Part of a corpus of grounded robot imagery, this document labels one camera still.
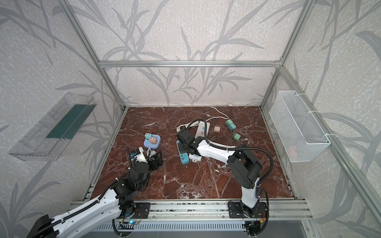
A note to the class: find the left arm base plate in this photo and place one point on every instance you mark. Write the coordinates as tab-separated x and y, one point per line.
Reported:
139	210

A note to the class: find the white wire mesh basket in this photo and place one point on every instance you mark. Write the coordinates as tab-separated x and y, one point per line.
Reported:
299	131

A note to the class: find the blue square power socket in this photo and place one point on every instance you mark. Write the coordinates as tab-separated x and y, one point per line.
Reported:
148	145

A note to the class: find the clear plastic tray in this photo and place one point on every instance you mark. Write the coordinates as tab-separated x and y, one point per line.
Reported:
47	140

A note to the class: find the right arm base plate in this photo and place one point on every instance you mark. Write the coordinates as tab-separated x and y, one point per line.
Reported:
239	210

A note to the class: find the long white power strip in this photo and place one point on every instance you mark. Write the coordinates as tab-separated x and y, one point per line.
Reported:
199	132

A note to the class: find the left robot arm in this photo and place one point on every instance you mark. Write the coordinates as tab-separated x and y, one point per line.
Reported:
116	201

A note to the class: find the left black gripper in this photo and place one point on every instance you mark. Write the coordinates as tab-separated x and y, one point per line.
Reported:
152	160

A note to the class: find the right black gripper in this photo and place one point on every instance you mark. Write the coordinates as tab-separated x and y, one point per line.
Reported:
184	141

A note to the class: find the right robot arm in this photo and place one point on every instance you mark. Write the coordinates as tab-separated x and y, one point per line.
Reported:
243	163

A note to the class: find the aluminium cage frame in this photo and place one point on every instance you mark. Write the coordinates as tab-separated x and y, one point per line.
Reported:
359	181

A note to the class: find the aluminium front rail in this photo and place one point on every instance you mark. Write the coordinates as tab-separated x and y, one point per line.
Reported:
217	210

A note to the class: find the teal USB power strip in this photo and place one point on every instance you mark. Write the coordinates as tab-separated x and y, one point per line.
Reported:
184	156

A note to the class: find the pink cube plug front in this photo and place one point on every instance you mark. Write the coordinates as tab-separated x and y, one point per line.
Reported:
153	140

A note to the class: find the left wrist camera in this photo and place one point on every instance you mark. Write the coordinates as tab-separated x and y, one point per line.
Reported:
137	154

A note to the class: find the green double cube plug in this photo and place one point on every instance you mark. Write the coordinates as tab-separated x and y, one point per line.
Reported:
231	126

